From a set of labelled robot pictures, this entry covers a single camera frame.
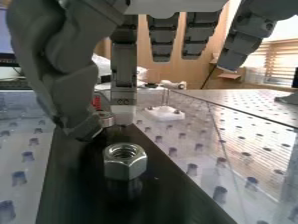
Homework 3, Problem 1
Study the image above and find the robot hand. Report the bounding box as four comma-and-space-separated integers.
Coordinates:
5, 0, 298, 143

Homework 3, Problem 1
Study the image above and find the small metal bearing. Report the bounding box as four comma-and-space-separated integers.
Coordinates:
97, 111, 116, 129

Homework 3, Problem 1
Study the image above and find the small white jointed device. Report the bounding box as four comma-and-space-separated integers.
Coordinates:
158, 79, 189, 91

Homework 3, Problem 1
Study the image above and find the metal hex nut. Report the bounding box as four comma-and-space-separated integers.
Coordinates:
101, 142, 149, 182

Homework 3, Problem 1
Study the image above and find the black plate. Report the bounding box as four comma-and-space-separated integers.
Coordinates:
33, 122, 238, 224

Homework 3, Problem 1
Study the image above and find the clear box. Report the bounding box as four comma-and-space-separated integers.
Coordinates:
0, 87, 298, 224

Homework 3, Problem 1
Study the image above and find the small white flat bracket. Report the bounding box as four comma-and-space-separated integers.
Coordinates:
141, 105, 188, 122

